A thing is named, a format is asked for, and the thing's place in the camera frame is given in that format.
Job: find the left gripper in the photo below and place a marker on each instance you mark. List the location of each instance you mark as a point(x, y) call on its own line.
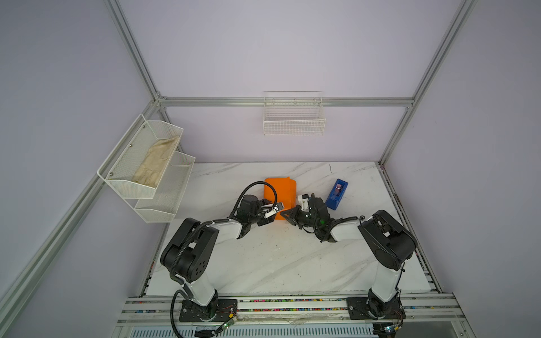
point(265, 221)

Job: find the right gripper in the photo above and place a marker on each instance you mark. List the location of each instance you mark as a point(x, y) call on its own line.
point(294, 212)

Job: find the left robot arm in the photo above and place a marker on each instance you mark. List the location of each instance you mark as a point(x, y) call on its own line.
point(187, 255)

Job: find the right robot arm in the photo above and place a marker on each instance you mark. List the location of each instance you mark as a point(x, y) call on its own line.
point(390, 242)

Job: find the blue tape dispenser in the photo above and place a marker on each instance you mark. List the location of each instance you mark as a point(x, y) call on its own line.
point(337, 193)

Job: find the white lower mesh shelf bin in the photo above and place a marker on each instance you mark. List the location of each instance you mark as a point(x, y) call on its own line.
point(163, 207)

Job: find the white mesh shelf bin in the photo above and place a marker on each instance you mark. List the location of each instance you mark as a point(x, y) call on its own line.
point(163, 207)
point(118, 174)

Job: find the beige cloth in bin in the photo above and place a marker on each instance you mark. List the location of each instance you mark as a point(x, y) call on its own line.
point(154, 164)

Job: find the white upper mesh shelf bin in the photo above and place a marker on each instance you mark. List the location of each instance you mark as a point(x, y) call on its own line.
point(118, 174)

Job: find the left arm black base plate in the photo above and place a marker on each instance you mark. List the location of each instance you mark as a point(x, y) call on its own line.
point(207, 312)

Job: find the white wire wall basket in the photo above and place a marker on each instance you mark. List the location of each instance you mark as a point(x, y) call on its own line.
point(293, 113)

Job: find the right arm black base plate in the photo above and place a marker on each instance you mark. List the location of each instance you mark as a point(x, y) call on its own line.
point(371, 308)

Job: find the aluminium frame rail front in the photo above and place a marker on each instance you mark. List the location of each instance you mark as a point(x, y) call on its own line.
point(420, 315)

